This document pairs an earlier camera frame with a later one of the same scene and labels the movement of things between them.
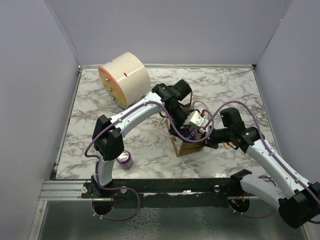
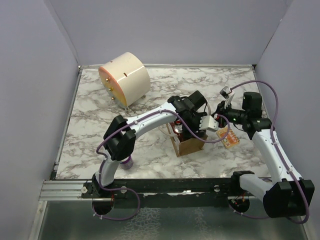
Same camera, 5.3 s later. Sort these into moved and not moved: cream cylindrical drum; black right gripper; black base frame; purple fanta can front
Moved: black right gripper
Not moved: black base frame; purple fanta can front; cream cylindrical drum
